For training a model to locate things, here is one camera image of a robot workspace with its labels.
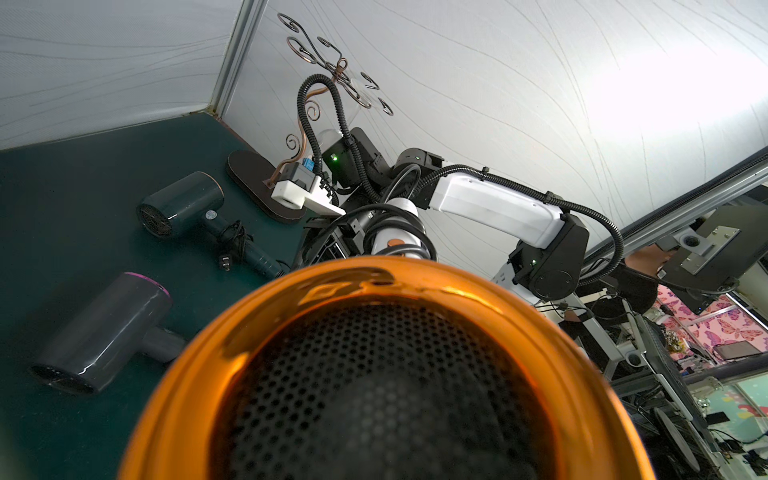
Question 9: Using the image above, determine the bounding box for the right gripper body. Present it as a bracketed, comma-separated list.
[291, 212, 373, 270]

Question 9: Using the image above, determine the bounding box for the green dryer black cord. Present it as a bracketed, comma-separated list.
[217, 219, 250, 272]

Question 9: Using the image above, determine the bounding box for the white hair dryer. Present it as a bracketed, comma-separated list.
[119, 256, 654, 479]

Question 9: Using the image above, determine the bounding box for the green hair dryer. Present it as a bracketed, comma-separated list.
[136, 171, 287, 280]

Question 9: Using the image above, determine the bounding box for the grey hair dryer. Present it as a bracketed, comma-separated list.
[29, 272, 187, 395]

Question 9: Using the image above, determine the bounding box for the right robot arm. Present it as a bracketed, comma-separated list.
[272, 74, 625, 304]

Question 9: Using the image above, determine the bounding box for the black ornate jewelry stand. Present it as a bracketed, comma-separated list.
[223, 1, 395, 224]

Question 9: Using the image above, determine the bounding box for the green table mat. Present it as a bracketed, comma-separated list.
[1, 114, 301, 479]

